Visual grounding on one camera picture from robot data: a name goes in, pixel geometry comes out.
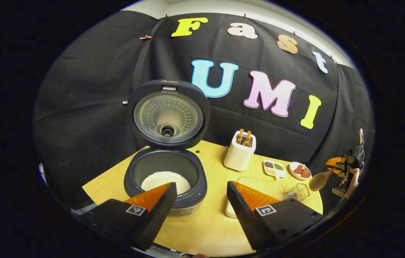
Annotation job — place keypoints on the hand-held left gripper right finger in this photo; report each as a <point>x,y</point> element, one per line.
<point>241,213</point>

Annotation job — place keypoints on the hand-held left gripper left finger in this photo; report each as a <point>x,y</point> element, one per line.
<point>159,211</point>

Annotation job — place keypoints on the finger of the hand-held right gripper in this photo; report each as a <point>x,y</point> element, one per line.
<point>339,171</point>
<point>336,162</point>

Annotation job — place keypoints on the wooden spoon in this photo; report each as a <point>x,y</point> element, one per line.
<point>318,182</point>

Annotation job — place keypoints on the white rice heap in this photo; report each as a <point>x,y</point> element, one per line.
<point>163,181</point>

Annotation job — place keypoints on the white rice box clear lid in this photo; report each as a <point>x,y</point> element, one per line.
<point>270,186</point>

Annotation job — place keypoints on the dark grey rice cooker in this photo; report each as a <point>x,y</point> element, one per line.
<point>168,114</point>

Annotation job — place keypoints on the red meat slice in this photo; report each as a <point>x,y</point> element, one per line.
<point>298,169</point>
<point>305,173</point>

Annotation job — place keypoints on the white round plate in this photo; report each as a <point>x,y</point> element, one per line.
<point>293,173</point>

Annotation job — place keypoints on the white divided dish of beans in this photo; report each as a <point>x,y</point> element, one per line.
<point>274,168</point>

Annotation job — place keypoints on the white toaster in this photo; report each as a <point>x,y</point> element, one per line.
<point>239,157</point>

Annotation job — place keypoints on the toasted bread slice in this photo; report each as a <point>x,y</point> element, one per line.
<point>240,136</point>
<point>247,138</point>

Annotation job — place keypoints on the black backdrop cloth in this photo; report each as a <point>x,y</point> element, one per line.
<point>91,89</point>

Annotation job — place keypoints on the copper backdrop clip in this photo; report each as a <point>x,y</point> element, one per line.
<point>145,37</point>

